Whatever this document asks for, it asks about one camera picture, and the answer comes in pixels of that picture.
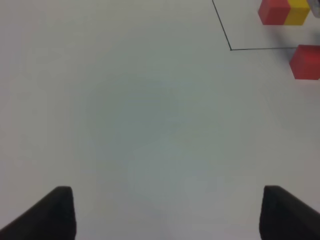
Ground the template red cube block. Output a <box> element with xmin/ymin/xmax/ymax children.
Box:
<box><xmin>258</xmin><ymin>0</ymin><xmax>291</xmax><ymax>26</ymax></box>

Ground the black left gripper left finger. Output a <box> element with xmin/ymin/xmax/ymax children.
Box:
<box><xmin>0</xmin><ymin>186</ymin><xmax>77</xmax><ymax>240</ymax></box>

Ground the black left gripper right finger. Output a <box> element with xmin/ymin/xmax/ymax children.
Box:
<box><xmin>259</xmin><ymin>185</ymin><xmax>320</xmax><ymax>240</ymax></box>

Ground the template yellow cube block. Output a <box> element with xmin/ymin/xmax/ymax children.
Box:
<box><xmin>284</xmin><ymin>0</ymin><xmax>310</xmax><ymax>26</ymax></box>

